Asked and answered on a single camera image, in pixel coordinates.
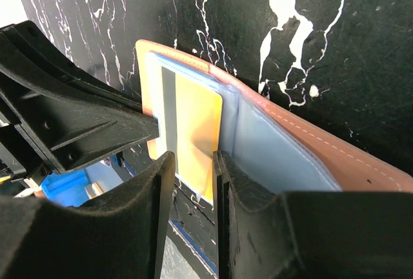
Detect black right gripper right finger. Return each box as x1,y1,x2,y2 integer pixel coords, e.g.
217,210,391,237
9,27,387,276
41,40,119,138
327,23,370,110
213,151,412,278

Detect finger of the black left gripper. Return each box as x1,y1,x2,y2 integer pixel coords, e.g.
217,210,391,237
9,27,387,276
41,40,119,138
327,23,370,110
1,21,159,174

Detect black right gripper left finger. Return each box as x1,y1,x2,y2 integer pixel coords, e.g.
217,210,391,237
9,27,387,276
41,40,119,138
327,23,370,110
1,151,176,278

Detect pink leather card holder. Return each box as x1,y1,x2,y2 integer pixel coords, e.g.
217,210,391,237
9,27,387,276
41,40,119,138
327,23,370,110
134,39,413,205

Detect gold credit card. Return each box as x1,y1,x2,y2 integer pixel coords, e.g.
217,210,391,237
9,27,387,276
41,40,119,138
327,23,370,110
161,67,223,203

